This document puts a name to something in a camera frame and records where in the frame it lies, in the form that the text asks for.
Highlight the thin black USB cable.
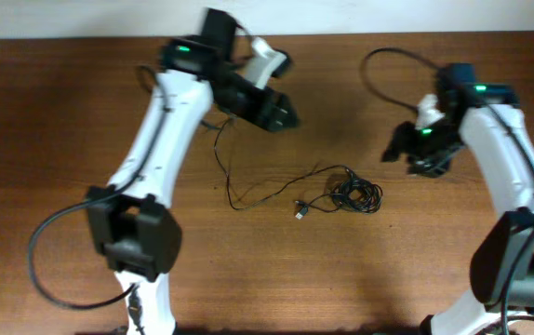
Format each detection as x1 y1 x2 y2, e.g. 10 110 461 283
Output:
293 167 384 221
212 115 356 212

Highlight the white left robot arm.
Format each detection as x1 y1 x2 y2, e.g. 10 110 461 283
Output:
87 8 299 334

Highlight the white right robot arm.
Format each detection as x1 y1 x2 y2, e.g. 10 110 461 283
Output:
381 63 534 334

